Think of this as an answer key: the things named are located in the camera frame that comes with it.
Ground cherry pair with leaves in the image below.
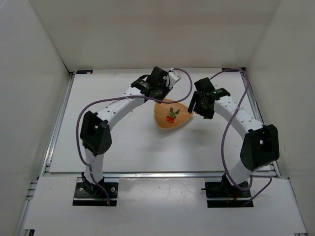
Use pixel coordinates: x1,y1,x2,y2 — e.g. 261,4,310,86
166,107,180,123

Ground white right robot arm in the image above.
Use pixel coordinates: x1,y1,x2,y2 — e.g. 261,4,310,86
188,78,280,191

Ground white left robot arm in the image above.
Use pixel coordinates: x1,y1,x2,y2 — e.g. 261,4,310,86
80,67,181,187

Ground woven triangular fruit basket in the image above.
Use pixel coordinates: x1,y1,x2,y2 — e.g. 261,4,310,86
154,102,194,129

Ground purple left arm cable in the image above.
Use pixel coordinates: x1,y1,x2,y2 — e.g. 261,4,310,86
77,68,193,206

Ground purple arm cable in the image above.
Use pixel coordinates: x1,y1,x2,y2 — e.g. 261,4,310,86
209,68,273,205
77,68,193,206

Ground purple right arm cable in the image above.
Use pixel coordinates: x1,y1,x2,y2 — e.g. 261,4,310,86
209,68,273,205

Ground aluminium front rail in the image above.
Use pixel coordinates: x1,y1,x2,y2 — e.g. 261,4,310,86
103,171,224,179

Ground black left corner bracket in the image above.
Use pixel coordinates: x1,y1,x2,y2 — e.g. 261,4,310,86
76,70,93,74

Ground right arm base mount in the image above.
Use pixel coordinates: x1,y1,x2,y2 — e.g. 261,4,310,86
201,174,254,208

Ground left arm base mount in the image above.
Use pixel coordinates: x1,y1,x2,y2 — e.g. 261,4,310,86
72,178,119,207

